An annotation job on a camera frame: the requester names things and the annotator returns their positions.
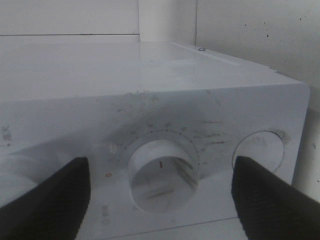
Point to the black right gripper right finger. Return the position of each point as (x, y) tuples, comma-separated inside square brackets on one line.
[(270, 209)]

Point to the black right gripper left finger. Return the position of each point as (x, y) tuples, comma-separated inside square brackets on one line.
[(54, 210)]

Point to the white timer knob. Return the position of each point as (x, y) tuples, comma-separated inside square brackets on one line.
[(163, 175)]

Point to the white microwave oven body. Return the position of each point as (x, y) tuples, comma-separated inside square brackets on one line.
[(103, 101)]

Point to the round white door button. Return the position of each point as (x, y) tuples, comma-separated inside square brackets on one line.
[(265, 147)]

